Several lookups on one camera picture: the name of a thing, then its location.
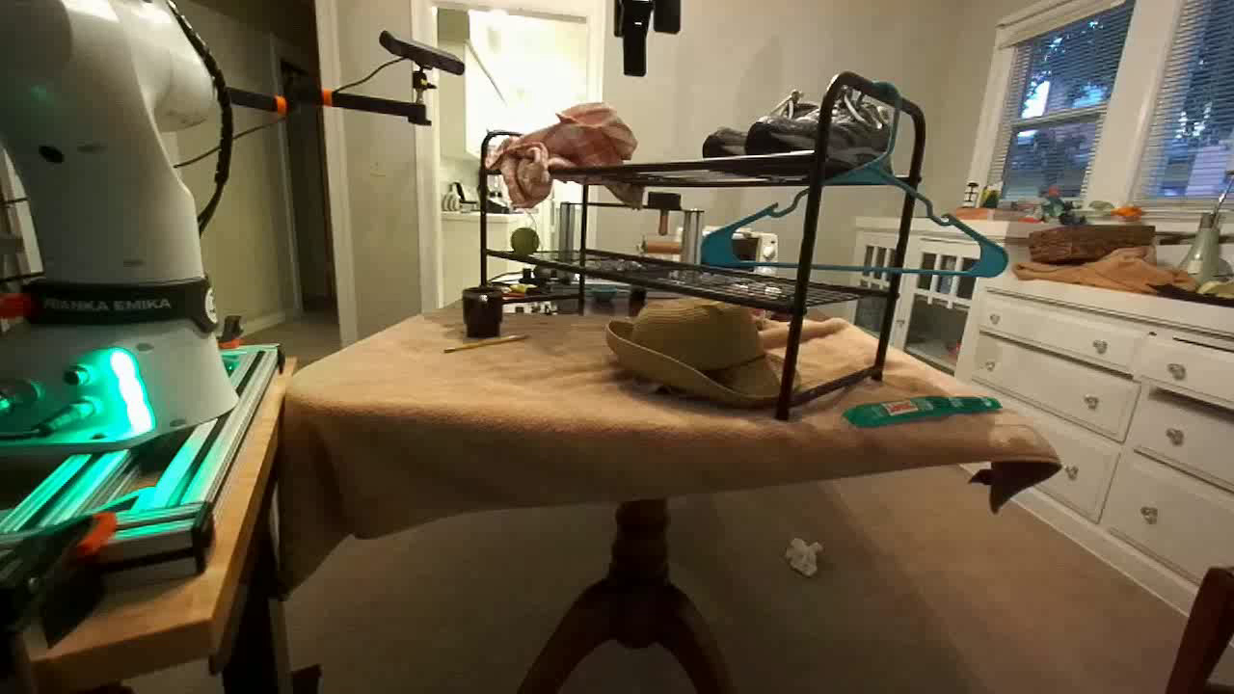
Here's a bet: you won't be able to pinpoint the aluminium rail robot base frame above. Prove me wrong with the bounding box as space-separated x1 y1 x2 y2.
0 340 287 574

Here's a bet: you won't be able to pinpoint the glass lamp base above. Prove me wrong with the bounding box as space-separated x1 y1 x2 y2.
1182 202 1234 288

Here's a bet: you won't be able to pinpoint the black cup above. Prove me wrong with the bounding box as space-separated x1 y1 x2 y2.
458 283 508 344

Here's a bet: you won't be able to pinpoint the crumpled white paper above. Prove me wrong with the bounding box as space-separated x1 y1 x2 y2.
783 534 828 581

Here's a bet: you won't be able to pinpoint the teal flat plastic piece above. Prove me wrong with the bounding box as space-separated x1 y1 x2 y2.
843 395 1008 436

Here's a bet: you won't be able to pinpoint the black tripod arm orange joints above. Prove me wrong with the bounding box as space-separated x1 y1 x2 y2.
191 75 435 132

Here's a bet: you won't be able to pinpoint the tan brimmed hat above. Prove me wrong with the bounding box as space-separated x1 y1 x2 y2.
602 294 809 410

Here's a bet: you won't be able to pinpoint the window with white frame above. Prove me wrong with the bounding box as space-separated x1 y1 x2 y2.
993 0 1142 213
1138 0 1234 213

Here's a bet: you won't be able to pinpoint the black wire shelf rack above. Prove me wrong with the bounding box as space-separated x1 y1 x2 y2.
475 70 934 423

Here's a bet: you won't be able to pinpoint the dark wooden chair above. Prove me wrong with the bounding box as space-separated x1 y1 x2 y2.
1165 563 1234 694

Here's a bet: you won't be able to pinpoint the wooden table pedestal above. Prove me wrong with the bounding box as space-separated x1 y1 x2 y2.
515 498 740 694

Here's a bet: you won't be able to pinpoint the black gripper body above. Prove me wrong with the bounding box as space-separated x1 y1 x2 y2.
610 0 683 43

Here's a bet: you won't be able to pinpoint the brown woven basket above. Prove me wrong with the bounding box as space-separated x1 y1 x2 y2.
1026 218 1160 270

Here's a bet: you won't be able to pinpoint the black external camera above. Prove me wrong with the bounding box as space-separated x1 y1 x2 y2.
376 29 470 80

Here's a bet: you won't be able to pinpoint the wooden workbench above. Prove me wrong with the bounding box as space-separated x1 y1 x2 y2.
21 358 301 694

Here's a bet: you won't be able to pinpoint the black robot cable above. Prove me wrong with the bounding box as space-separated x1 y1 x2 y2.
161 0 241 241

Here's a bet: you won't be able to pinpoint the brown cloth on dresser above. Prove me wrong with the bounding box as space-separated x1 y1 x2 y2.
1010 242 1195 299

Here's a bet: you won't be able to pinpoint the white drawer dresser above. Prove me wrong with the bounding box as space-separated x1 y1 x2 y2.
953 276 1234 617

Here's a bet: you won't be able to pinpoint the tan tablecloth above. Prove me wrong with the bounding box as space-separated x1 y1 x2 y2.
276 299 1066 599

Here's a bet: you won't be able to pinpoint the red white plaid blanket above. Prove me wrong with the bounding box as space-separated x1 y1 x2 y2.
484 99 643 213

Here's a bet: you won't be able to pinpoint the white glass door cabinet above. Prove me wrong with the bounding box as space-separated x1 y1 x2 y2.
850 213 996 380

